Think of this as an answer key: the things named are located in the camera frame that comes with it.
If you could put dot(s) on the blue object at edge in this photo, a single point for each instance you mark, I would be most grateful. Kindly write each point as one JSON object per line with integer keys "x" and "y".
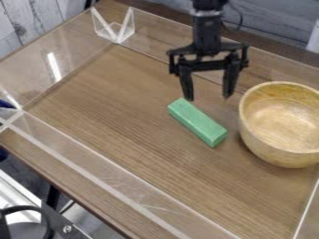
{"x": 6, "y": 104}

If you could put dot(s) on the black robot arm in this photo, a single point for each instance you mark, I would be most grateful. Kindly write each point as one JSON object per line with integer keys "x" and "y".
{"x": 207, "y": 4}

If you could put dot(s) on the black table leg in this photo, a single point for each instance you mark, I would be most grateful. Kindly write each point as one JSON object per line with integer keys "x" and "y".
{"x": 54, "y": 197}

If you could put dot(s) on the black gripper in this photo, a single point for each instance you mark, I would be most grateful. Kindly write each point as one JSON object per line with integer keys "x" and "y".
{"x": 209, "y": 53}

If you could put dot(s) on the grey metal bracket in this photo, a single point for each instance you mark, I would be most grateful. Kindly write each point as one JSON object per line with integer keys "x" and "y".
{"x": 63, "y": 229}

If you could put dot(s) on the clear acrylic tray walls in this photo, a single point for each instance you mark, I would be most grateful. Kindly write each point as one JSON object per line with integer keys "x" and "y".
{"x": 90, "y": 126}

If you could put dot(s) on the brown wooden bowl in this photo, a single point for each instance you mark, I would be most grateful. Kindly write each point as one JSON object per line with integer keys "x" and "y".
{"x": 278, "y": 123}

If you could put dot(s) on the green rectangular block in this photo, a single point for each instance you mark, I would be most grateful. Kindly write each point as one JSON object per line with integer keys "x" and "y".
{"x": 198, "y": 122}

